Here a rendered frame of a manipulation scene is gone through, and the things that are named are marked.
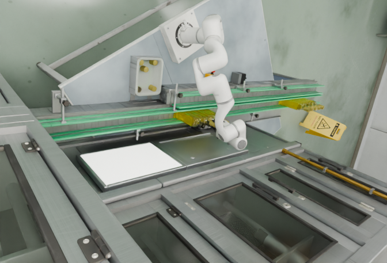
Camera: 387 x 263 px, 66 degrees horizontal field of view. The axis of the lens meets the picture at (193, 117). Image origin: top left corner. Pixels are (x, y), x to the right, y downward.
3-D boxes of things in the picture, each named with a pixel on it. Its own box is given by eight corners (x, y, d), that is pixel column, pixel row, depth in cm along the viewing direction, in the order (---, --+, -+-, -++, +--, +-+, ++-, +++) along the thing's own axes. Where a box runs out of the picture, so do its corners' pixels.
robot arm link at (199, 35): (197, 48, 175) (216, 49, 163) (193, 25, 169) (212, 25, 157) (209, 42, 180) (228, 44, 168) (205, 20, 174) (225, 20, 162)
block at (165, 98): (159, 101, 188) (165, 105, 183) (160, 87, 186) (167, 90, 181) (164, 101, 191) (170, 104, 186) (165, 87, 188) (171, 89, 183)
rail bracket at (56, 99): (47, 112, 150) (61, 127, 134) (46, 79, 145) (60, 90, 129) (57, 111, 153) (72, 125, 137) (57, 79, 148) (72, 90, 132)
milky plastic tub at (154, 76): (128, 92, 179) (135, 96, 173) (131, 54, 173) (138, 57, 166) (153, 91, 190) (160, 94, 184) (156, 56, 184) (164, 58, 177)
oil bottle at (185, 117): (173, 117, 191) (194, 128, 176) (174, 109, 189) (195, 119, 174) (179, 116, 195) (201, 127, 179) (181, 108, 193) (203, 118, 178)
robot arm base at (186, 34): (172, 26, 178) (189, 26, 167) (187, 16, 184) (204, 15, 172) (181, 49, 187) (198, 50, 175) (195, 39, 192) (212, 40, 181)
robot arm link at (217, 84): (233, 87, 152) (206, 95, 156) (220, 48, 144) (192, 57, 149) (232, 99, 138) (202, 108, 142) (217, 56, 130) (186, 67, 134)
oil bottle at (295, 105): (277, 103, 262) (306, 113, 242) (279, 98, 261) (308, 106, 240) (281, 103, 266) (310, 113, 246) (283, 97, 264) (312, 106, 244)
